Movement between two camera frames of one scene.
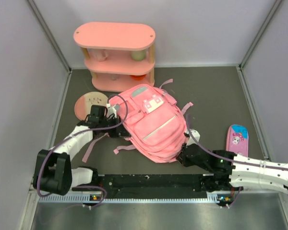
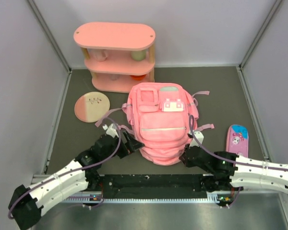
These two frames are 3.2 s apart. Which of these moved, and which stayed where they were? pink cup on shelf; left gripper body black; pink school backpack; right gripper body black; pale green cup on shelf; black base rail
Moved: left gripper body black; pink school backpack
Stayed: pale green cup on shelf; right gripper body black; black base rail; pink cup on shelf
